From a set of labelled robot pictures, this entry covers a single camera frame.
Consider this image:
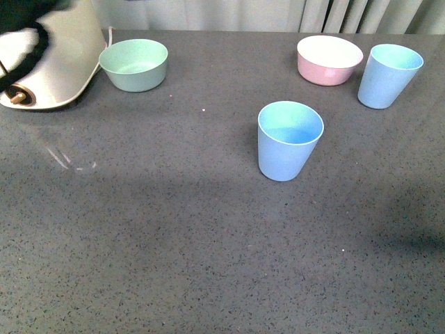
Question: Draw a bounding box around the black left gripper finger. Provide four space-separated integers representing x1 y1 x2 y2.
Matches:
1 0 71 92

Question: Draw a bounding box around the blue cup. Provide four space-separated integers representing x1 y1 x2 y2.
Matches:
357 44 424 109
257 101 324 182

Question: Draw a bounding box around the cream white toaster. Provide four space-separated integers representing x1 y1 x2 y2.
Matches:
1 0 107 110

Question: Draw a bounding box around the green bowl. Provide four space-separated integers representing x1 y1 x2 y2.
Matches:
99 39 168 93

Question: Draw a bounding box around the pink bowl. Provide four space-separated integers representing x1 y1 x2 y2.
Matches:
297 35 364 86

